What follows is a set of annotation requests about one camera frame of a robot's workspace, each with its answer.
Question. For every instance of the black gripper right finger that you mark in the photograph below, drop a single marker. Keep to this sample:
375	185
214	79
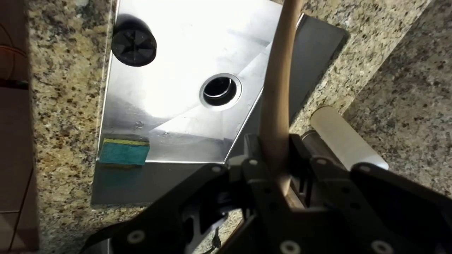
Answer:
396	206

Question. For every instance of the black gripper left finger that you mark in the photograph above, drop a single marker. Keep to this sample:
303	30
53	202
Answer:
179	212

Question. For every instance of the wooden cooking stick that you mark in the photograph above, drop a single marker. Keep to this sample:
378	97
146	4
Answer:
278	93

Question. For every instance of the teal and yellow sponge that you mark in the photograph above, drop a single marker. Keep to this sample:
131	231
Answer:
124	152

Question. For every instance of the white soap bottle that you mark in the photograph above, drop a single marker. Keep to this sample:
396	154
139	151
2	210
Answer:
347	135

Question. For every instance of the round metal sink drain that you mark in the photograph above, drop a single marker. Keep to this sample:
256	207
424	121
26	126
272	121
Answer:
206	96

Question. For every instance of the stainless steel sink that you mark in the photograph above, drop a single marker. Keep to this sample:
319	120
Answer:
189	47

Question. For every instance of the black rubber drain stopper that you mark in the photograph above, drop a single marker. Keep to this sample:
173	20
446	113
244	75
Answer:
135	42

